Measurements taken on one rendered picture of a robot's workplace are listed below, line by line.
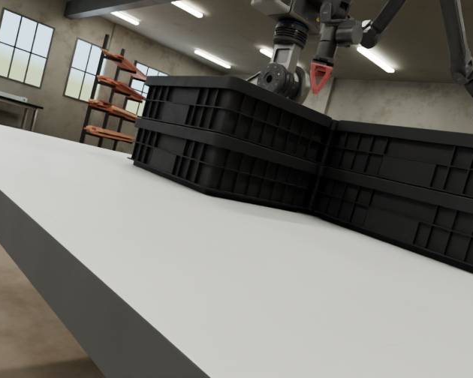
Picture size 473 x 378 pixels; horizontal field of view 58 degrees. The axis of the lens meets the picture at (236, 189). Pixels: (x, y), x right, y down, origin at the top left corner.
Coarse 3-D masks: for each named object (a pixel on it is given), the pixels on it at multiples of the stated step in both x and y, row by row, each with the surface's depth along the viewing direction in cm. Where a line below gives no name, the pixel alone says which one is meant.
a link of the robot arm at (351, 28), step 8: (328, 8) 128; (328, 16) 129; (328, 24) 133; (336, 24) 132; (344, 24) 127; (352, 24) 125; (360, 24) 126; (336, 32) 128; (344, 32) 126; (352, 32) 124; (360, 32) 127; (336, 40) 129; (344, 40) 127; (352, 40) 125; (360, 40) 128
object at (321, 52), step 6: (324, 42) 131; (330, 42) 130; (318, 48) 132; (324, 48) 131; (330, 48) 131; (318, 54) 132; (324, 54) 131; (330, 54) 131; (324, 60) 130; (330, 60) 128
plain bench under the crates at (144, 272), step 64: (0, 128) 111; (0, 192) 37; (64, 192) 44; (128, 192) 57; (192, 192) 80; (64, 256) 26; (128, 256) 28; (192, 256) 32; (256, 256) 38; (320, 256) 47; (384, 256) 62; (64, 320) 25; (128, 320) 20; (192, 320) 20; (256, 320) 22; (320, 320) 25; (384, 320) 29; (448, 320) 34
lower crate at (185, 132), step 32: (160, 128) 97; (192, 128) 87; (160, 160) 96; (192, 160) 86; (224, 160) 82; (256, 160) 86; (288, 160) 91; (224, 192) 83; (256, 192) 89; (288, 192) 94
